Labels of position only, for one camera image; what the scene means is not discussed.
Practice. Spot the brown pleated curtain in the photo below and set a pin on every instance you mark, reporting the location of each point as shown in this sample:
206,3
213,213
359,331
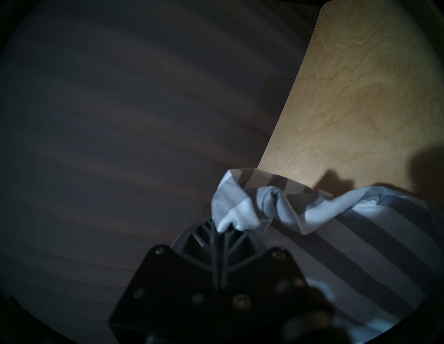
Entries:
121,121

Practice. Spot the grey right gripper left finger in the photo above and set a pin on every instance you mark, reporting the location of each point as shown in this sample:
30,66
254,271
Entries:
201,249

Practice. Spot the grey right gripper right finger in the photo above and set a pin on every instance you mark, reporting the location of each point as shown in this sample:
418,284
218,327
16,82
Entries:
239,249

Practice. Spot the grey white striped shirt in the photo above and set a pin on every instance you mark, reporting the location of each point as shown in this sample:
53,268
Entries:
364,242

